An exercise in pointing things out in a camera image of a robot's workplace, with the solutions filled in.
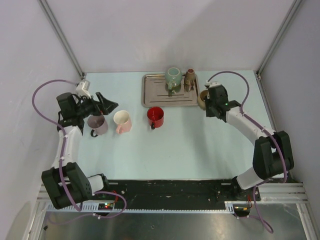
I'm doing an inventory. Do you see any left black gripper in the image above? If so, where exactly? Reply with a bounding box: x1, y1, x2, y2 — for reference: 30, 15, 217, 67
74, 92, 118, 119

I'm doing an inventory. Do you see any beige ceramic mug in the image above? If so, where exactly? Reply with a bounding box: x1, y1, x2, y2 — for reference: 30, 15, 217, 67
197, 89, 208, 111

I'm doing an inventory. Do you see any mauve ceramic cup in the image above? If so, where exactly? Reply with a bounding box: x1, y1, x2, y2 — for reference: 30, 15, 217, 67
87, 115, 108, 138

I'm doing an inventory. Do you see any pink ceramic mug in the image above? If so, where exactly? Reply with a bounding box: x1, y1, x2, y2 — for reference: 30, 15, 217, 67
113, 110, 132, 134

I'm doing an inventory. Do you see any green ceramic mug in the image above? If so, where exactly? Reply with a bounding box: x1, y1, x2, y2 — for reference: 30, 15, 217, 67
164, 67, 183, 90

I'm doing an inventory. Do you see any red ceramic mug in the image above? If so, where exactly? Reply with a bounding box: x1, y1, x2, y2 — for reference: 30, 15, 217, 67
146, 106, 164, 130

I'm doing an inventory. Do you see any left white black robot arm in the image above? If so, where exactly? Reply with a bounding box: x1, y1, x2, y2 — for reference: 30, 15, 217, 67
41, 92, 118, 209

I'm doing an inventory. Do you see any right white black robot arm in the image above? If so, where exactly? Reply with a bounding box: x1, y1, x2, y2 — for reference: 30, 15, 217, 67
204, 82, 294, 201

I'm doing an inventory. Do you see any brown ceramic cup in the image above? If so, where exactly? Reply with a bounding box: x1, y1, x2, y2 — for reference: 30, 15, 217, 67
184, 68, 196, 92

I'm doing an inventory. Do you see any metal serving tray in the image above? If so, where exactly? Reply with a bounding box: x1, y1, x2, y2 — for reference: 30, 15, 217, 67
141, 74, 200, 108

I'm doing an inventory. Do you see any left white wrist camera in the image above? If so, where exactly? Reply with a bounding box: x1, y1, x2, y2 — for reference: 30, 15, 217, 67
75, 80, 91, 99

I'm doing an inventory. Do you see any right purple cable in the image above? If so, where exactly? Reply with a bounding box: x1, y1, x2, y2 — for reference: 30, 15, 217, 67
206, 71, 290, 235

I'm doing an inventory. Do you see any purple cable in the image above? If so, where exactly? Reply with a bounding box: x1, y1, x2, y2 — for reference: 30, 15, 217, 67
206, 71, 290, 235
32, 79, 127, 226

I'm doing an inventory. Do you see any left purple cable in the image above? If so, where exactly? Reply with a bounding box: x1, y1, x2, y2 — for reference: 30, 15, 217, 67
32, 79, 127, 226

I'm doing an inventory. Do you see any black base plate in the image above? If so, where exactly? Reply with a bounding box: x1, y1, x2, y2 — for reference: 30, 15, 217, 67
90, 179, 261, 211

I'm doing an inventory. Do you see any grey slotted cable duct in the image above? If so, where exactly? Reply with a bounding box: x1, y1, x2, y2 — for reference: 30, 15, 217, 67
46, 201, 237, 215

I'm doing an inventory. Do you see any left aluminium frame post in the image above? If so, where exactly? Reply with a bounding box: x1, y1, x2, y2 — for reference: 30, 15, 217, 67
37, 0, 85, 79

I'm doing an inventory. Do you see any aluminium frame post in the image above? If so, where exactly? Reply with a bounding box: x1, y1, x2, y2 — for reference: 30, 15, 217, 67
37, 0, 85, 79
256, 0, 305, 76

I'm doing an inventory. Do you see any right aluminium frame post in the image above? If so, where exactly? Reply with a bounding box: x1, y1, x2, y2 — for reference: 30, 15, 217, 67
256, 0, 305, 76

